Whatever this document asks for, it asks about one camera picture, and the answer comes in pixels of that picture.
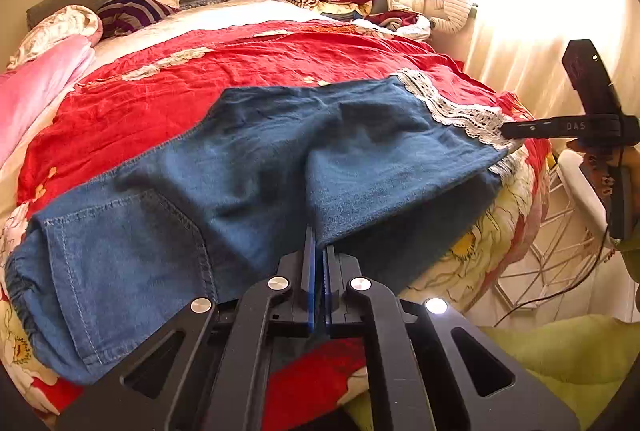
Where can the cream curtain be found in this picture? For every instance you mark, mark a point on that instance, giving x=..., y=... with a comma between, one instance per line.
x=525, y=11

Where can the person's right hand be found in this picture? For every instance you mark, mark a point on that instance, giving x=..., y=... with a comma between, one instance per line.
x=577, y=144

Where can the grey-blue knitted cloth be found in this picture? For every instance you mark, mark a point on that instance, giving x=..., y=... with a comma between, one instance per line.
x=205, y=1

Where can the blue denim pants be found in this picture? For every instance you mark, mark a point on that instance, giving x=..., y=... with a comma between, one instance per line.
x=250, y=161

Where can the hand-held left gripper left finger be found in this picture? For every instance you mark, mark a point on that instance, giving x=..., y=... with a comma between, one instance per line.
x=311, y=271

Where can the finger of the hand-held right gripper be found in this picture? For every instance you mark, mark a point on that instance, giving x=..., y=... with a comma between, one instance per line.
x=530, y=128

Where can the red floral blanket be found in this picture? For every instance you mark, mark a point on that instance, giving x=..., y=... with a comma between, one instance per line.
x=175, y=86

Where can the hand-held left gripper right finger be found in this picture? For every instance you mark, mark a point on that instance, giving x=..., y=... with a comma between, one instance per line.
x=327, y=281

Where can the light green garment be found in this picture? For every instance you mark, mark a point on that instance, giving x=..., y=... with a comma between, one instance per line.
x=575, y=351

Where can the pink blanket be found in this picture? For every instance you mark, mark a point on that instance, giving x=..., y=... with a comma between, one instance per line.
x=35, y=91

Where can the dark red cloth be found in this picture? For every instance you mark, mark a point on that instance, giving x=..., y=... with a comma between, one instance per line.
x=395, y=17

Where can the purple striped pillow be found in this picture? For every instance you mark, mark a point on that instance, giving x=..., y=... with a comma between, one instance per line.
x=130, y=11

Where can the white knitted sweater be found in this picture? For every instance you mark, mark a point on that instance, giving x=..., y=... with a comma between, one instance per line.
x=450, y=11

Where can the cream bedsheet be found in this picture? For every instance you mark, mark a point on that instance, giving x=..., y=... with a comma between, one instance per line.
x=200, y=18

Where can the floral white pillow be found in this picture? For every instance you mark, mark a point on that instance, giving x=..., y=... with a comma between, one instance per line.
x=55, y=26

